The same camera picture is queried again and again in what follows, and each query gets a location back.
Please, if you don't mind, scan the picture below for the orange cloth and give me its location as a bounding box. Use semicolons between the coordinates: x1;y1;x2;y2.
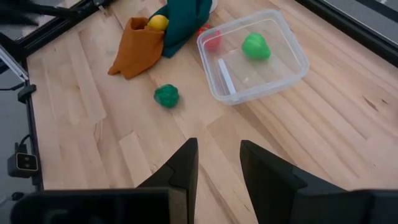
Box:
108;17;165;80

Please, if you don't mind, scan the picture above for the silver metal bracket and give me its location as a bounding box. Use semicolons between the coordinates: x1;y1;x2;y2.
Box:
0;43;30;82

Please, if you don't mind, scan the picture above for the teal cloth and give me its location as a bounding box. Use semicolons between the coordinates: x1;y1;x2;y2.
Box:
149;0;214;58

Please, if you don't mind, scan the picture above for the dark green toy pepper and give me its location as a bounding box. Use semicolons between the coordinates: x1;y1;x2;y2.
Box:
153;83;180;110

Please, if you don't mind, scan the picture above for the clear plastic tupperware container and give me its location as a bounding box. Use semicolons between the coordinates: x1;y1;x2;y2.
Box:
196;9;310;106

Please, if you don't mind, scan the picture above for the small black table camera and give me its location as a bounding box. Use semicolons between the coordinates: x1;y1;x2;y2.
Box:
7;142;39;179

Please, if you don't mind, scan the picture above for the yellow toy lemon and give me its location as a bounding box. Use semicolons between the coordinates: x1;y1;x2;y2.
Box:
146;14;170;32

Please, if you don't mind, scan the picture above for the red toy tomato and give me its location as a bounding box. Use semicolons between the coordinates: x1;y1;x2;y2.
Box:
195;24;223;52

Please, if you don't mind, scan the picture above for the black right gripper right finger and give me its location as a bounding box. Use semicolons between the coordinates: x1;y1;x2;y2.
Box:
239;139;346;224

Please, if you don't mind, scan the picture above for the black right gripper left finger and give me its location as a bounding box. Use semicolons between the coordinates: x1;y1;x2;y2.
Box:
136;138;199;224

